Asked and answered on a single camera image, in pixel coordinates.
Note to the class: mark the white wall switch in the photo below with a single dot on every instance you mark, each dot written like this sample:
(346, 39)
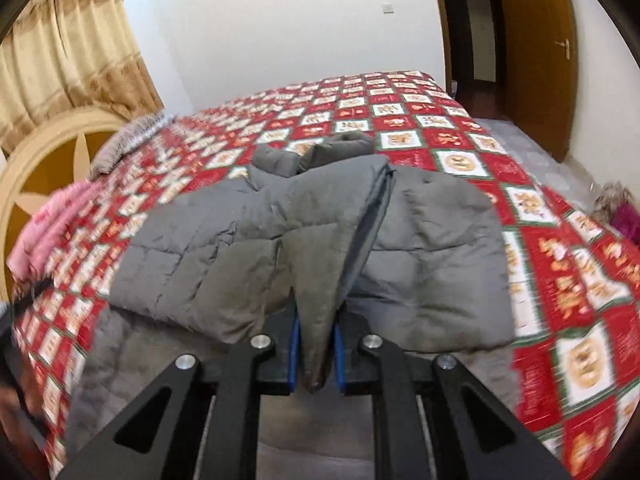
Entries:
(388, 7)

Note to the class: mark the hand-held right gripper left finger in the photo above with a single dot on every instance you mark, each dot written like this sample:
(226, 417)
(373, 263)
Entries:
(294, 355)

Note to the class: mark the brown wooden door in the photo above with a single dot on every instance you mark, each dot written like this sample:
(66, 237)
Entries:
(537, 60)

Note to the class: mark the grey puffer jacket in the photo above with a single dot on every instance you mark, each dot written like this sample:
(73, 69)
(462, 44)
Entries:
(320, 240)

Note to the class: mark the grey bed sheet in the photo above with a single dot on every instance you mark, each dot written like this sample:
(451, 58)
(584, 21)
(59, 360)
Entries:
(150, 355)

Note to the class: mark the beige patterned curtain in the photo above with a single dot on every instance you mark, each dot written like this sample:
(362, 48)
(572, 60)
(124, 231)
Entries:
(65, 55)

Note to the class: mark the magenta cloth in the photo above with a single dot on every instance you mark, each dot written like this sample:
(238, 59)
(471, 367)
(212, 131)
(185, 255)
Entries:
(629, 222)

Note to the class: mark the red printed patchwork blanket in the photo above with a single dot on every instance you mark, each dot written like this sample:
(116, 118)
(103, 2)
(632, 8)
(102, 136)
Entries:
(550, 260)

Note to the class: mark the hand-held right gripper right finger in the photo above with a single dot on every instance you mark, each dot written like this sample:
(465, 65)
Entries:
(339, 360)

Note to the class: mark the cream and brown headboard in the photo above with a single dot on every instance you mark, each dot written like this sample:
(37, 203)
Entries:
(45, 160)

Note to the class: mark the wooden door frame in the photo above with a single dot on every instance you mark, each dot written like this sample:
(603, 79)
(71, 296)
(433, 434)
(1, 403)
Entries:
(442, 25)

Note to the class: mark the brown fluffy item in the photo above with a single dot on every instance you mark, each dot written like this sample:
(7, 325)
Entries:
(612, 200)

